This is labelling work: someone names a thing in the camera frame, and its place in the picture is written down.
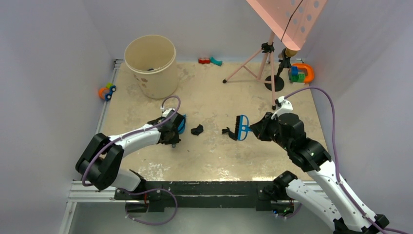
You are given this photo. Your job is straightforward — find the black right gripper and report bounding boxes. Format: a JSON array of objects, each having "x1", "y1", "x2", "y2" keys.
[{"x1": 250, "y1": 111, "x2": 292, "y2": 151}]

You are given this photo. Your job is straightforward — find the blue plastic dustpan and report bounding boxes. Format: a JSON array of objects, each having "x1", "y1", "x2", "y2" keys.
[{"x1": 169, "y1": 114, "x2": 187, "y2": 148}]

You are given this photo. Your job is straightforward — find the blue hand brush black bristles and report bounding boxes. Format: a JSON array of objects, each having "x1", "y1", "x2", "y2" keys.
[{"x1": 235, "y1": 115, "x2": 252, "y2": 141}]

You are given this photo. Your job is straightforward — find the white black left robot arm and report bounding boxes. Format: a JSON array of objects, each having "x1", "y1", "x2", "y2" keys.
[{"x1": 75, "y1": 108, "x2": 186, "y2": 199}]

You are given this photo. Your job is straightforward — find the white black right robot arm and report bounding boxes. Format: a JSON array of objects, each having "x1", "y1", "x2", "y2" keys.
[{"x1": 249, "y1": 112, "x2": 390, "y2": 234}]

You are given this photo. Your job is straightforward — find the black paper scrap near bucket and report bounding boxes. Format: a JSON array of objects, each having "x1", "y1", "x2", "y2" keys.
[{"x1": 190, "y1": 124, "x2": 204, "y2": 136}]

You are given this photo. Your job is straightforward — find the black crumpled paper scrap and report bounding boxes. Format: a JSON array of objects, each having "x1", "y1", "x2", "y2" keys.
[{"x1": 222, "y1": 127, "x2": 238, "y2": 141}]

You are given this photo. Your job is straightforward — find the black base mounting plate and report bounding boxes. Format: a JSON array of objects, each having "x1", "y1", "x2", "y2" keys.
[{"x1": 114, "y1": 181, "x2": 298, "y2": 216}]

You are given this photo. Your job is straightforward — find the orange horseshoe toy with blocks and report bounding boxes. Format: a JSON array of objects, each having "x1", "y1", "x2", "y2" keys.
[{"x1": 288, "y1": 63, "x2": 315, "y2": 83}]

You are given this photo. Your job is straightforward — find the orange toy car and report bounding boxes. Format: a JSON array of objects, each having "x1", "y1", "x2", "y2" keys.
[{"x1": 98, "y1": 82, "x2": 117, "y2": 101}]

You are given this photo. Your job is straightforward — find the beige round bucket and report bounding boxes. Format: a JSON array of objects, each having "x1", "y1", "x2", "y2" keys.
[{"x1": 124, "y1": 35, "x2": 179, "y2": 99}]

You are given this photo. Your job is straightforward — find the red toy block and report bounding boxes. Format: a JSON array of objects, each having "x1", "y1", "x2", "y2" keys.
[{"x1": 198, "y1": 58, "x2": 211, "y2": 64}]

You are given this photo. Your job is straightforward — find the teal curved toy piece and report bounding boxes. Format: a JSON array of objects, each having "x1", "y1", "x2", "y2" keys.
[{"x1": 209, "y1": 57, "x2": 223, "y2": 66}]

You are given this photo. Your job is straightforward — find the pink music stand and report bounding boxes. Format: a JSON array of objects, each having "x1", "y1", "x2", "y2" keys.
[{"x1": 223, "y1": 0, "x2": 328, "y2": 110}]

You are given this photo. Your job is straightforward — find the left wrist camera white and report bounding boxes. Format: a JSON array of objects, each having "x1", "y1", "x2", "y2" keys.
[{"x1": 162, "y1": 108, "x2": 175, "y2": 118}]

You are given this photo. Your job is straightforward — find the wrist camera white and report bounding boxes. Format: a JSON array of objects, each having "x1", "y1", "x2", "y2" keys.
[
  {"x1": 271, "y1": 96, "x2": 293, "y2": 119},
  {"x1": 162, "y1": 108, "x2": 175, "y2": 118}
]

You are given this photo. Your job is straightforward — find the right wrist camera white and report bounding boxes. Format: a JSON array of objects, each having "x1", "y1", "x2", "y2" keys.
[{"x1": 271, "y1": 96, "x2": 293, "y2": 119}]

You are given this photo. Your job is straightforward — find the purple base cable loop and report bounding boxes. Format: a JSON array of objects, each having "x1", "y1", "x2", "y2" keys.
[{"x1": 125, "y1": 188, "x2": 179, "y2": 226}]

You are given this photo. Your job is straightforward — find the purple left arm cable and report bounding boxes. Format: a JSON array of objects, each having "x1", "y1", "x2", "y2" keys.
[{"x1": 81, "y1": 95, "x2": 182, "y2": 187}]

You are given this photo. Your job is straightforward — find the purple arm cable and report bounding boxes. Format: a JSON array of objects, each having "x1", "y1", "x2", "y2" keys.
[
  {"x1": 283, "y1": 86, "x2": 413, "y2": 234},
  {"x1": 81, "y1": 95, "x2": 182, "y2": 187}
]

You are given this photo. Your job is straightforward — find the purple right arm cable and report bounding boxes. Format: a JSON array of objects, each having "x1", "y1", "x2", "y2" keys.
[{"x1": 283, "y1": 86, "x2": 413, "y2": 234}]

